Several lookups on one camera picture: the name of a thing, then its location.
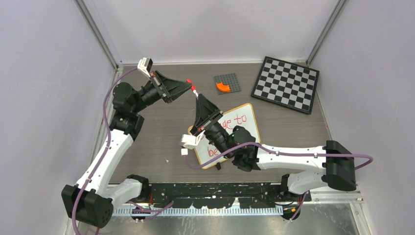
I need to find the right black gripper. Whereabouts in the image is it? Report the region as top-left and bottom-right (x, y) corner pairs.
(190, 92), (234, 158)

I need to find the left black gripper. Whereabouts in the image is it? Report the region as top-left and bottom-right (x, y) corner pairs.
(133, 71), (193, 114)

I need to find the red whiteboard marker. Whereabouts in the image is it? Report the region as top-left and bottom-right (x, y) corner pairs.
(191, 86), (199, 98)

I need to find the yellow framed whiteboard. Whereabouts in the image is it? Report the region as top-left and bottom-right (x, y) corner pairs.
(187, 103), (261, 170)

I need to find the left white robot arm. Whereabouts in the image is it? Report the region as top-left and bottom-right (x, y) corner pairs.
(61, 70), (192, 235)

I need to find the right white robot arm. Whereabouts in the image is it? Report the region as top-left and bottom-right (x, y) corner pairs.
(190, 94), (357, 201)

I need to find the orange curved block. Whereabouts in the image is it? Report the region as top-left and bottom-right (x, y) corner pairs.
(216, 82), (231, 93)

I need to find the grey lego baseplate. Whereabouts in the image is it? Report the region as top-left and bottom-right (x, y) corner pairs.
(213, 73), (241, 94)

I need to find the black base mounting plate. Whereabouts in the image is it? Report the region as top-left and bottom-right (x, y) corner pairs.
(131, 183), (302, 209)

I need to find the black white chessboard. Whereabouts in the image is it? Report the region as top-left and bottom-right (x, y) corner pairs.
(251, 56), (320, 115)

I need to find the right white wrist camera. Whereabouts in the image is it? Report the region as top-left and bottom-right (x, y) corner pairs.
(180, 131), (205, 156)

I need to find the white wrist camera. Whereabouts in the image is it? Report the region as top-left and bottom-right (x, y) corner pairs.
(137, 57), (153, 78)
(180, 131), (205, 156)

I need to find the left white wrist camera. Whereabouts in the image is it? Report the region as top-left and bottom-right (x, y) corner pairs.
(137, 57), (153, 78)

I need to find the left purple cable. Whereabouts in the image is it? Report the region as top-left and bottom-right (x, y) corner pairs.
(70, 67), (176, 235)

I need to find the white slotted cable duct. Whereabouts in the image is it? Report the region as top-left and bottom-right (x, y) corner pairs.
(113, 206), (283, 217)

